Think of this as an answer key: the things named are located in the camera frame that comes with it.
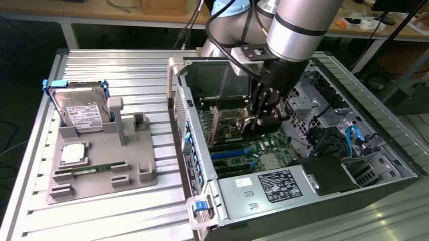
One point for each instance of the green RAM stick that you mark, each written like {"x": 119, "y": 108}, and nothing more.
{"x": 89, "y": 169}

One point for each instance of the blue expansion slot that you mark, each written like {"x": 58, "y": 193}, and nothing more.
{"x": 231, "y": 153}

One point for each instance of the wooden desk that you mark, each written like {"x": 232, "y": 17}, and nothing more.
{"x": 40, "y": 10}

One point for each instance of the grey power supply unit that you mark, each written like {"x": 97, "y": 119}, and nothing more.
{"x": 264, "y": 190}

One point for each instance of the hard disk in blue carrier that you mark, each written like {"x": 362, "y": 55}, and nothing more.
{"x": 81, "y": 110}

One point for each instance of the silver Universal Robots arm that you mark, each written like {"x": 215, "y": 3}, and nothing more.
{"x": 294, "y": 22}

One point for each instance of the green motherboard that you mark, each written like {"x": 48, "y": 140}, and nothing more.
{"x": 274, "y": 148}

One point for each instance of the metal disk bay cage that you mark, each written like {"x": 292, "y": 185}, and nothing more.
{"x": 307, "y": 105}

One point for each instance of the graphics card with metal bracket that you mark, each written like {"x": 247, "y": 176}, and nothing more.
{"x": 213, "y": 125}

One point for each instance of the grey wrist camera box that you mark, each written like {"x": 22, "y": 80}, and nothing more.
{"x": 247, "y": 56}

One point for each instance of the black slanted pole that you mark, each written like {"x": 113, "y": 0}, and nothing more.
{"x": 385, "y": 37}

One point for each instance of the open black PC case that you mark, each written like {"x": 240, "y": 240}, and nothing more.
{"x": 334, "y": 200}

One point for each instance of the brown cardboard box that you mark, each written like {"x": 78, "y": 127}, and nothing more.
{"x": 164, "y": 6}

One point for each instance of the CPU socket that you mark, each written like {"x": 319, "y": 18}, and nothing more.
{"x": 232, "y": 114}

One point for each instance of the black monitor stand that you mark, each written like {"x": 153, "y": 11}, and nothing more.
{"x": 385, "y": 15}

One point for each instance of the blue case latch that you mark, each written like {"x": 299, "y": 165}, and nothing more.
{"x": 199, "y": 206}

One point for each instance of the black RAM stick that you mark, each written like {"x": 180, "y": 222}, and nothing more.
{"x": 247, "y": 139}

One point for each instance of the silver CPU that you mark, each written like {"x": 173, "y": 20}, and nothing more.
{"x": 73, "y": 153}

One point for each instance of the grey parts rack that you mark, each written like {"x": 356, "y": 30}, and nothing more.
{"x": 103, "y": 180}

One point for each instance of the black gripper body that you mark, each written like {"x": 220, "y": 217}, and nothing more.
{"x": 284, "y": 75}

